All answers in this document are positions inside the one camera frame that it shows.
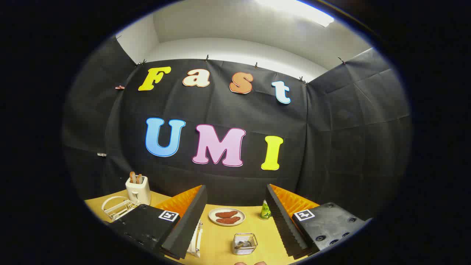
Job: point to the white plate with meat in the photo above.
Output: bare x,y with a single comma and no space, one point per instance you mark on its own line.
212,216

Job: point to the red-brown meat piece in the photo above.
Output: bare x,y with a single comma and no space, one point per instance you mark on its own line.
228,220
226,214

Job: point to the black backdrop cloth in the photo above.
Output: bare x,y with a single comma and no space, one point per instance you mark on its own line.
228,110

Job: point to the white toaster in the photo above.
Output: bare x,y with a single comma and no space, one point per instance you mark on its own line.
139,193

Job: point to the green label drink bottle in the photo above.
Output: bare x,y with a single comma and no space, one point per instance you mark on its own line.
265,211

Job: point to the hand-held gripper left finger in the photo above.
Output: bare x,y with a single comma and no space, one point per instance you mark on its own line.
187,224

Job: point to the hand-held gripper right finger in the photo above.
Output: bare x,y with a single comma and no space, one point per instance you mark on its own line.
285,224

